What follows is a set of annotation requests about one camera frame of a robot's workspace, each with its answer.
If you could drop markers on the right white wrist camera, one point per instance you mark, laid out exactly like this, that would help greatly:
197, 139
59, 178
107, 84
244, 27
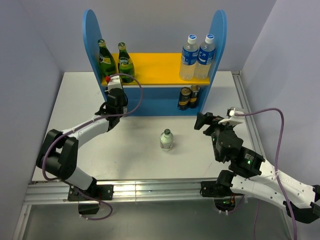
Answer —
232, 118

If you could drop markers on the rear clear glass bottle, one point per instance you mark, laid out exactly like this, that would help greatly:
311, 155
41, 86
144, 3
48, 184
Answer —
166, 140

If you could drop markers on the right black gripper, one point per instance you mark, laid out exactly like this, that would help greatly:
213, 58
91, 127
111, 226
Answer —
207, 118

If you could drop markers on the aluminium front rail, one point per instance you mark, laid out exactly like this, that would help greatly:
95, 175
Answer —
127, 191

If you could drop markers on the front black yellow can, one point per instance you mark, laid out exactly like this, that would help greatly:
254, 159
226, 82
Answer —
184, 98

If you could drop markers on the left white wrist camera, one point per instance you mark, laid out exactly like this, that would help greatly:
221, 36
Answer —
113, 83

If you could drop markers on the rear black yellow can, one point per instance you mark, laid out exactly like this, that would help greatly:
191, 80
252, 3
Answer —
195, 92

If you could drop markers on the black yellow can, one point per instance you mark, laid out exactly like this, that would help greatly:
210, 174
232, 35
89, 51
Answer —
195, 92
184, 98

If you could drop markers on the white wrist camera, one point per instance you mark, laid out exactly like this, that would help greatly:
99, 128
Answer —
232, 118
113, 83

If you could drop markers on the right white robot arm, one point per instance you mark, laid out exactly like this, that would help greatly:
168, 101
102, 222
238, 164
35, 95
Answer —
250, 174

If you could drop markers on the blue and yellow wooden shelf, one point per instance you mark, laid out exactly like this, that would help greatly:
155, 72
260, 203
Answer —
158, 73

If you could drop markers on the green Perrier bottle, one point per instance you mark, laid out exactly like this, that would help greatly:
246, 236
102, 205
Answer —
125, 64
107, 62

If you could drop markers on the aluminium rail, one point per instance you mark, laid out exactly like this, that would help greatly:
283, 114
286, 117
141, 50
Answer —
127, 191
255, 138

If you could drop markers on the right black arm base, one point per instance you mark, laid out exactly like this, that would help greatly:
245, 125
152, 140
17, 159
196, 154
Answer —
224, 200

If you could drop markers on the Pocari Sweat bottle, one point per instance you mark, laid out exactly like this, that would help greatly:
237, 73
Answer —
189, 56
205, 57

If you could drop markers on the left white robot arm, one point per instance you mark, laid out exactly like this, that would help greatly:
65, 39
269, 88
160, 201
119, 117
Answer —
59, 152

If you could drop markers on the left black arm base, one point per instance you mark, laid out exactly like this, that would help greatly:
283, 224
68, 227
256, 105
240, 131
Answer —
91, 200

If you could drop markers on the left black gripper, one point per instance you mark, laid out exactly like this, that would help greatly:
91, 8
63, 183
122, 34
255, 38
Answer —
125, 102

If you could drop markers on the aluminium right side rail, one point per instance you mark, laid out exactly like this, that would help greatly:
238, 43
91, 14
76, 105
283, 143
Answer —
255, 138

